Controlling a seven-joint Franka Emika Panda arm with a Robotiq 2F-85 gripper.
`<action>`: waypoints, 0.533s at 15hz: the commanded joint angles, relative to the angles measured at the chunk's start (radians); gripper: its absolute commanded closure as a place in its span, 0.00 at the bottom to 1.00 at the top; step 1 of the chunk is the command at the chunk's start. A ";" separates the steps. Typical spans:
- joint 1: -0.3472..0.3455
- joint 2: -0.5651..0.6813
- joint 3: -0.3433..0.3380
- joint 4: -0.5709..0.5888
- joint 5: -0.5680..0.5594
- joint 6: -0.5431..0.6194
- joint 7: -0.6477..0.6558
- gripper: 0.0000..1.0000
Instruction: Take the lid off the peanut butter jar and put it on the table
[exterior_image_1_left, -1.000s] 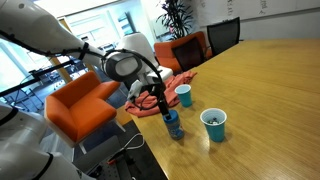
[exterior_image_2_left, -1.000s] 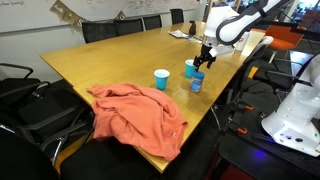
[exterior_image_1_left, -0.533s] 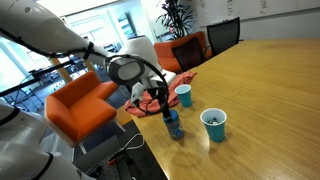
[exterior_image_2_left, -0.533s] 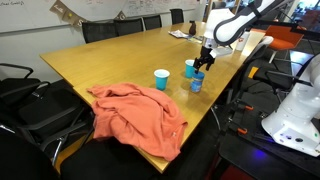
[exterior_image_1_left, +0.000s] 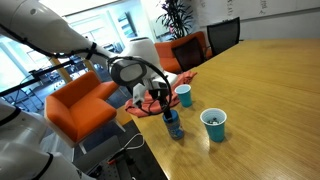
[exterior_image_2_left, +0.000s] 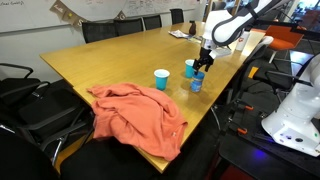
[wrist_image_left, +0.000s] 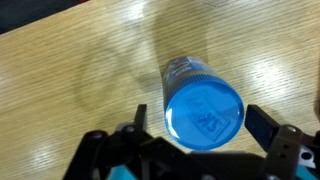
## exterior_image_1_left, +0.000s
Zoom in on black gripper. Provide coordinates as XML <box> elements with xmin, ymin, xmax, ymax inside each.
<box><xmin>145</xmin><ymin>78</ymin><xmax>174</xmax><ymax>122</ymax></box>

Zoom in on blue jar lid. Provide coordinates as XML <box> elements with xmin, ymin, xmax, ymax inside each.
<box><xmin>162</xmin><ymin>110</ymin><xmax>180</xmax><ymax>125</ymax></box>

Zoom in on peanut butter jar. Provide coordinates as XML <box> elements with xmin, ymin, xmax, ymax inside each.
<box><xmin>163</xmin><ymin>114</ymin><xmax>185</xmax><ymax>141</ymax></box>

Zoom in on blue plastic cup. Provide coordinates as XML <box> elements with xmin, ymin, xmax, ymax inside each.
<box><xmin>174</xmin><ymin>83</ymin><xmax>193</xmax><ymax>108</ymax></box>
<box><xmin>199</xmin><ymin>107</ymin><xmax>228</xmax><ymax>143</ymax></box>

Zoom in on orange cloth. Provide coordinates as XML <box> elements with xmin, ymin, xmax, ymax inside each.
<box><xmin>124</xmin><ymin>69</ymin><xmax>198</xmax><ymax>118</ymax></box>

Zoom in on small dark items in cup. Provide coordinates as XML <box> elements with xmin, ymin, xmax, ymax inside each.
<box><xmin>207</xmin><ymin>116</ymin><xmax>222</xmax><ymax>126</ymax></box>

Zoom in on orange sofa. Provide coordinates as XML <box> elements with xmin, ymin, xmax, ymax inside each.
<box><xmin>153</xmin><ymin>30</ymin><xmax>214</xmax><ymax>74</ymax></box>

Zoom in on black mesh office chair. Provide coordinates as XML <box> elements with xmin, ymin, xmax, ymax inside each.
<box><xmin>206</xmin><ymin>16</ymin><xmax>242</xmax><ymax>58</ymax></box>
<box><xmin>171</xmin><ymin>36</ymin><xmax>207</xmax><ymax>73</ymax></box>

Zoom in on orange black clamp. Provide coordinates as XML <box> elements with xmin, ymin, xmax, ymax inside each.
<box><xmin>105</xmin><ymin>148</ymin><xmax>138</xmax><ymax>174</ymax></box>

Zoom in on orange armchair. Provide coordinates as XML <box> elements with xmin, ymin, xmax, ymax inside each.
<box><xmin>44</xmin><ymin>70</ymin><xmax>127</xmax><ymax>158</ymax></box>

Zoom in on dark robot mounting plate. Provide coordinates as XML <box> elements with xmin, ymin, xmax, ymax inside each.
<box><xmin>73</xmin><ymin>134</ymin><xmax>135</xmax><ymax>180</ymax></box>

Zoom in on green potted plant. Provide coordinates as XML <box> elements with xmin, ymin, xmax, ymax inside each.
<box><xmin>156</xmin><ymin>0</ymin><xmax>195</xmax><ymax>41</ymax></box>

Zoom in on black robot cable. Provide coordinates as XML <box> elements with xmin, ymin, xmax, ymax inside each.
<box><xmin>0</xmin><ymin>23</ymin><xmax>174</xmax><ymax>117</ymax></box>

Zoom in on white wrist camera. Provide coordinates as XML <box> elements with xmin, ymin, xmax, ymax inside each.
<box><xmin>132</xmin><ymin>83</ymin><xmax>147</xmax><ymax>107</ymax></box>

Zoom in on white cable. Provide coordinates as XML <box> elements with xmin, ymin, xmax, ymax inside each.
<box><xmin>124</xmin><ymin>133</ymin><xmax>147</xmax><ymax>151</ymax></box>

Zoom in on wall whiteboard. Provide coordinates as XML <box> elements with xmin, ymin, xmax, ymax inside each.
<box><xmin>196</xmin><ymin>0</ymin><xmax>320</xmax><ymax>28</ymax></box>

